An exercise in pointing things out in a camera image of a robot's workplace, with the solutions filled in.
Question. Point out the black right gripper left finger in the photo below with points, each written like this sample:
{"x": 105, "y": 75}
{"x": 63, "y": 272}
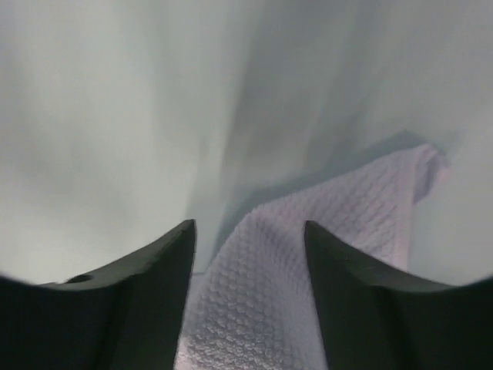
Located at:
{"x": 125, "y": 315}

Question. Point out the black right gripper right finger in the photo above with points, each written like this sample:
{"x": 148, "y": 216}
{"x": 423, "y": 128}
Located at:
{"x": 375, "y": 316}

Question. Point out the light blue cloth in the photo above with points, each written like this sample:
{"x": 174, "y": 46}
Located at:
{"x": 254, "y": 308}

